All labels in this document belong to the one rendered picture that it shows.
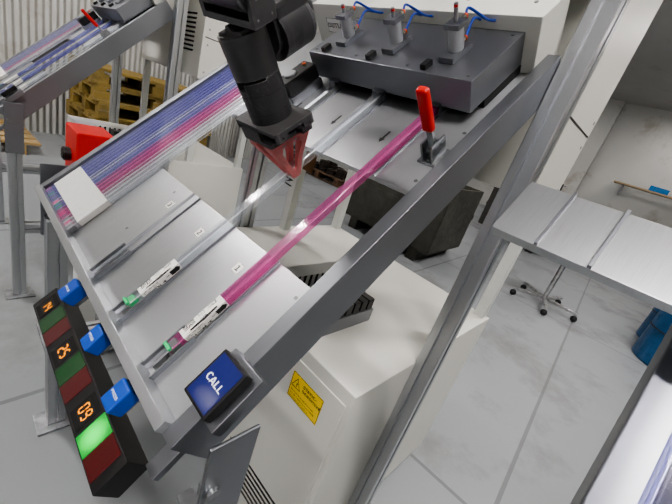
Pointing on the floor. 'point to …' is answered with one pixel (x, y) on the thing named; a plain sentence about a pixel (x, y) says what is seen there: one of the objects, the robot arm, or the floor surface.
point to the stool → (547, 294)
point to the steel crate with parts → (462, 204)
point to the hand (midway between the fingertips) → (292, 170)
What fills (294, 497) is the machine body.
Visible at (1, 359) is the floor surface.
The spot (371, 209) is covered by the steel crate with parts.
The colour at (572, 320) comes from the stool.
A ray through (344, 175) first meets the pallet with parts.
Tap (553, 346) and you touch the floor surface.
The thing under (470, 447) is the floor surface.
